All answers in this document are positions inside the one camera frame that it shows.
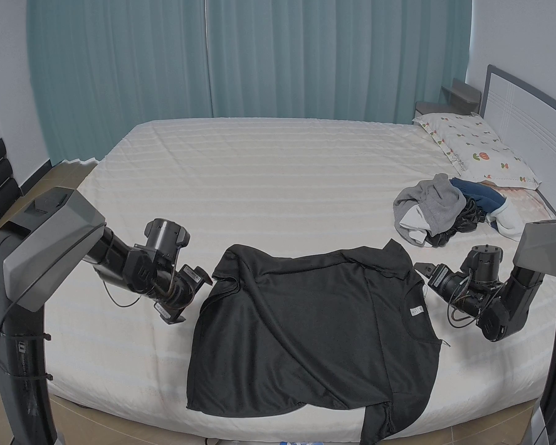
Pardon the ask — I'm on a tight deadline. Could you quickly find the black T-shirt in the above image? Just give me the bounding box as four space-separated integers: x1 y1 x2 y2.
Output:
185 238 450 445

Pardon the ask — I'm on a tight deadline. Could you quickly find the pile of clothes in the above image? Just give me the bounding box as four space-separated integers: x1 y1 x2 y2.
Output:
393 173 524 248

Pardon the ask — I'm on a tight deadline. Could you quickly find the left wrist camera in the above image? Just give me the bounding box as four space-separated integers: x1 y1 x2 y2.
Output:
154 300 187 327

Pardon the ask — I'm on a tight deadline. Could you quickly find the grey bedside table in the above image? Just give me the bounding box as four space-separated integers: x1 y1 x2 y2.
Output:
415 78 482 118

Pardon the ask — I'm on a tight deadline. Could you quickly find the blue-green curtain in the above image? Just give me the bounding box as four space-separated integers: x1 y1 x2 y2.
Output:
25 0 214 166
204 0 473 124

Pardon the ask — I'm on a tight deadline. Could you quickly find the bed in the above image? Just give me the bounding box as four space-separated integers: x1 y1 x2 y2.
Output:
42 64 556 444

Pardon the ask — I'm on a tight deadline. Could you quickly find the white printed pillow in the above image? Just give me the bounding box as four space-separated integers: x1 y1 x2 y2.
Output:
412 112 540 191

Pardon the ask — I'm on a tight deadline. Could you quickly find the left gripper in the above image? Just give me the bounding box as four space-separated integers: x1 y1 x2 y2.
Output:
157 263 214 308

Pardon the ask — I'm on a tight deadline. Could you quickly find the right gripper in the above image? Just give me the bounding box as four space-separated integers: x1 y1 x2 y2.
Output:
413 261 471 305

